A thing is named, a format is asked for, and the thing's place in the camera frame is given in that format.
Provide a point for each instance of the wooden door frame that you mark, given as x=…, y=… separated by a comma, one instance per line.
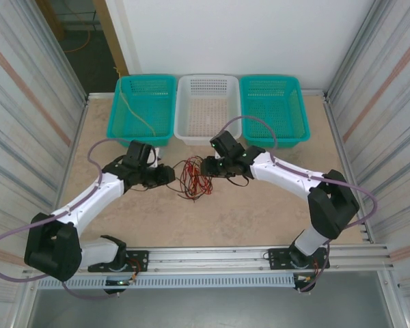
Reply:
x=109, y=34

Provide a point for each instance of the teal plastic basket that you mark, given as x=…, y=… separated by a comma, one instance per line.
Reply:
x=140, y=140
x=275, y=140

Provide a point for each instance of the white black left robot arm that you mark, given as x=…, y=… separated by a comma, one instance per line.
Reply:
x=95, y=194

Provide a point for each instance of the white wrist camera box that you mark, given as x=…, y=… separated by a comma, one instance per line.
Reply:
x=218, y=156
x=161, y=153

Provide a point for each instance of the white plastic basket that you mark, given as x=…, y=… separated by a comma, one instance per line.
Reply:
x=184, y=102

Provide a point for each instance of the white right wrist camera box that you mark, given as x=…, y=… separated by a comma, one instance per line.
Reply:
x=218, y=156

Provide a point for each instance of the aluminium table frame bar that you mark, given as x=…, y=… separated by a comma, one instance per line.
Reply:
x=75, y=150
x=345, y=164
x=102, y=95

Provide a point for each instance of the small controller board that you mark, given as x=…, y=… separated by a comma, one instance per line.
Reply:
x=119, y=283
x=304, y=279

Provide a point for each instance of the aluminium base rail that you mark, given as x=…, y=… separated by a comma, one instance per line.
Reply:
x=208, y=256

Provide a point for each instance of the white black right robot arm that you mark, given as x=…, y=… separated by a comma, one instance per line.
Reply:
x=287, y=174

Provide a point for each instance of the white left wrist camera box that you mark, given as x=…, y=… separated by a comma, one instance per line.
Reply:
x=161, y=153

